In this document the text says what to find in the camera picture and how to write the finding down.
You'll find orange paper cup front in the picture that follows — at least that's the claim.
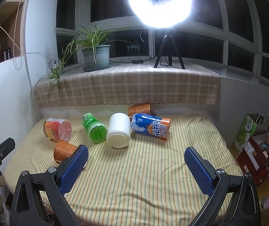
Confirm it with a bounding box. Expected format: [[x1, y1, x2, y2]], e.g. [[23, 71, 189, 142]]
[[53, 140, 78, 164]]

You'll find red cardboard box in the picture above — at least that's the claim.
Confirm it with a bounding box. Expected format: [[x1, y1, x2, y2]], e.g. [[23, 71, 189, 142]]
[[234, 132, 269, 186]]

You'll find orange paper cup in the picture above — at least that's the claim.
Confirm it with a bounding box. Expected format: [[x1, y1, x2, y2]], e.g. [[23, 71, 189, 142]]
[[128, 104, 151, 117], [53, 140, 78, 164]]

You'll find blue Arctic Ocean cup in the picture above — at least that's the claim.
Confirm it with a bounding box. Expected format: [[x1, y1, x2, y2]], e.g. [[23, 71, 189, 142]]
[[130, 113, 171, 140]]

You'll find ring light on tripod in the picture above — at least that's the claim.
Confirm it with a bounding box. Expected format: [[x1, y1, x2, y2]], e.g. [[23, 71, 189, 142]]
[[128, 0, 192, 69]]

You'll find brown plaid sill cloth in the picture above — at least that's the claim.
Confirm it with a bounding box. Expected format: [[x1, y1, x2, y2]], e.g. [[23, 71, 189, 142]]
[[33, 63, 220, 108]]

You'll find potted spider plant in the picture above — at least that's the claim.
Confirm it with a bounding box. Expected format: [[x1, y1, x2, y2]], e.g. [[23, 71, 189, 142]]
[[36, 18, 134, 95]]

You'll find green white cardboard box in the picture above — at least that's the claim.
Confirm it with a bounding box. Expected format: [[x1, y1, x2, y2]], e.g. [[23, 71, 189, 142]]
[[233, 113, 265, 155]]

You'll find yellow striped table cloth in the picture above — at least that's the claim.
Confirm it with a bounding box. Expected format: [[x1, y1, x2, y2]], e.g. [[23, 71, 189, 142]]
[[3, 114, 243, 226]]

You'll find black power strip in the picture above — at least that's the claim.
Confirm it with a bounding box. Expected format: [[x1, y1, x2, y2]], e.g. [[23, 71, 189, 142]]
[[132, 60, 144, 64]]

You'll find white plastic cup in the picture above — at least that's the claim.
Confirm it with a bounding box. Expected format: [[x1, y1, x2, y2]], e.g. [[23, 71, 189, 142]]
[[106, 113, 130, 149]]

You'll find orange paper cup back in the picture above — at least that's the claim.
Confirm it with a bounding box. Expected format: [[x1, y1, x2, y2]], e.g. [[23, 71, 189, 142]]
[[128, 104, 151, 117]]

